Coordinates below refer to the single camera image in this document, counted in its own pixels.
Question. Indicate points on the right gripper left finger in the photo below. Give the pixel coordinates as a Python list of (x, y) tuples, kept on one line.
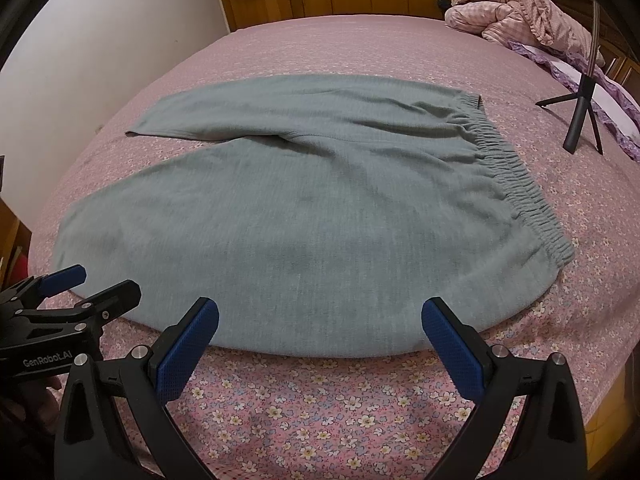
[(92, 442)]

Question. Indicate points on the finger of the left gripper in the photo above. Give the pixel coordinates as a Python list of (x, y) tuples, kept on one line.
[(55, 279), (100, 308)]

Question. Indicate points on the pink quilted comforter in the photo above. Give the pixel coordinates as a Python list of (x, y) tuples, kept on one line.
[(538, 23)]

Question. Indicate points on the dark wooden headboard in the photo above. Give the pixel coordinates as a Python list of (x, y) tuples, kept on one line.
[(621, 64)]

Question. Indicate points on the left hand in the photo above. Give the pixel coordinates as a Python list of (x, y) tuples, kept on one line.
[(35, 397)]

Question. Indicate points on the black mini tripod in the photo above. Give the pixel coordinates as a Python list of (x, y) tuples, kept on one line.
[(584, 94)]

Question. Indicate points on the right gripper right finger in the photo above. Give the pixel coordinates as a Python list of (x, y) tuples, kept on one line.
[(549, 441)]

